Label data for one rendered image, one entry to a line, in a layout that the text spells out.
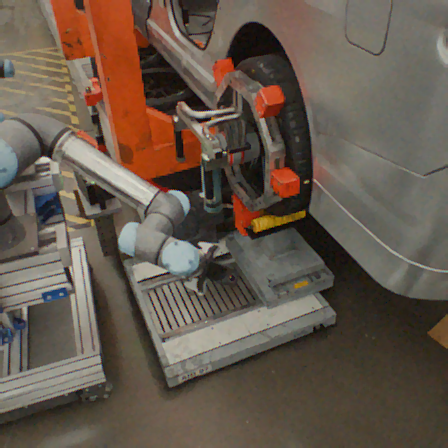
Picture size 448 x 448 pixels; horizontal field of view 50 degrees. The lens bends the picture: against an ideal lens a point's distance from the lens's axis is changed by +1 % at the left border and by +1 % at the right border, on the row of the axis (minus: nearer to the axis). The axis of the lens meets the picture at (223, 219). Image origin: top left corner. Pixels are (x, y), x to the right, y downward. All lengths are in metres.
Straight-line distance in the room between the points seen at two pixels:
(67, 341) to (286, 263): 1.05
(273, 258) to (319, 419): 0.75
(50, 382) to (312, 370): 1.08
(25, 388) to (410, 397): 1.53
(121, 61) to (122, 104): 0.19
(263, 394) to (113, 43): 1.58
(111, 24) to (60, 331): 1.29
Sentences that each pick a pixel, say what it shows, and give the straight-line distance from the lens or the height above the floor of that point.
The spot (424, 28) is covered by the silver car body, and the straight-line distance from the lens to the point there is 1.18.
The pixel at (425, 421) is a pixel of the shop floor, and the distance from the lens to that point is 2.20.
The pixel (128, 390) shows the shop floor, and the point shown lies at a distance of 2.20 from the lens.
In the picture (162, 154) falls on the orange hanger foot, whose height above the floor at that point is 0.64.
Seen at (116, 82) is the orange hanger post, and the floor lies 1.04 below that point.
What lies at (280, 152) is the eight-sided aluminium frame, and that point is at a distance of 1.73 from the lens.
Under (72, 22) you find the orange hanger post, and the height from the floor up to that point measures 0.79.
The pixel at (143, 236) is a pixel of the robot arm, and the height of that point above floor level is 1.13.
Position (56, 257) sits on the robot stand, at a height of 0.74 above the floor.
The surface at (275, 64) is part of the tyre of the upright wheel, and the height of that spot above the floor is 1.17.
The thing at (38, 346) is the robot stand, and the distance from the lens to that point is 2.19.
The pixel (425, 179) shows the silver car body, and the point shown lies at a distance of 1.25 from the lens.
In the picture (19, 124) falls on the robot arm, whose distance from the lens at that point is 1.23.
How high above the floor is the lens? 1.82
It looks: 38 degrees down
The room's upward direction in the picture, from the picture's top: 3 degrees counter-clockwise
